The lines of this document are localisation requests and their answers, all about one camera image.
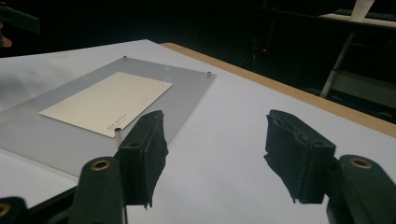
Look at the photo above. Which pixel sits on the white paper sheet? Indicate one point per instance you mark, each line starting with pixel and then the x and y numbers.
pixel 362 7

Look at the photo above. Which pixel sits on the grey metal stand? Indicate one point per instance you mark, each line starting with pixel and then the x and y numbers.
pixel 337 62

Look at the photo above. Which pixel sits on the clear acrylic photo frame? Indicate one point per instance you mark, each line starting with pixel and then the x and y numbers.
pixel 46 140

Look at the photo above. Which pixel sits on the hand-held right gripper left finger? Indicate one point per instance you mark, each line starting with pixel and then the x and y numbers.
pixel 140 161

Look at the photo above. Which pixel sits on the light desk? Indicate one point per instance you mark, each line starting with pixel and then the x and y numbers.
pixel 373 23

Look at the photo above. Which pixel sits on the painting postcard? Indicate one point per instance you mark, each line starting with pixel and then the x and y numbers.
pixel 106 102

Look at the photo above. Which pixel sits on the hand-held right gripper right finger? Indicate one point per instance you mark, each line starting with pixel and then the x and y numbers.
pixel 299 155

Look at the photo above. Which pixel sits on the white table sheet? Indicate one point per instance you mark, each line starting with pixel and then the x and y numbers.
pixel 224 124

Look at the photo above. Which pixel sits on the dark keyboard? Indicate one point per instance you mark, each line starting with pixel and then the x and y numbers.
pixel 383 15

